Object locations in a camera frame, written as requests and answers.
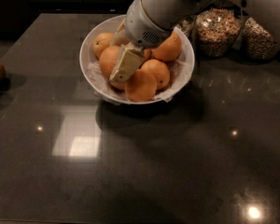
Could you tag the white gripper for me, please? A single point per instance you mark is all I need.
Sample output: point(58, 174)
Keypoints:
point(139, 24)

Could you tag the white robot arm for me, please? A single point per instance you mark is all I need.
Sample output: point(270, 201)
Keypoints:
point(265, 12)

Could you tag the white bowl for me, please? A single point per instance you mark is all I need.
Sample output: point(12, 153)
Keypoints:
point(111, 25)

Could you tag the white paper bowl liner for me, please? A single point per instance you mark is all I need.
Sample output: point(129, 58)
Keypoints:
point(181, 73)

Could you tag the small orange centre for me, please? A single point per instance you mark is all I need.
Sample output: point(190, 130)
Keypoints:
point(147, 54)

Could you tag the left glass jar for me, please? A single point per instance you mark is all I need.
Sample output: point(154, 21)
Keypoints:
point(187, 26)

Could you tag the middle glass jar of grains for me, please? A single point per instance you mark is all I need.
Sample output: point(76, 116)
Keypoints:
point(216, 31)

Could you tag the glass jar of grains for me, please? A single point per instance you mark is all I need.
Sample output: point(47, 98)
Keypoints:
point(216, 31)
point(257, 43)

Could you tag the right glass jar of grains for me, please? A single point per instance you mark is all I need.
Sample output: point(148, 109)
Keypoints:
point(257, 43)

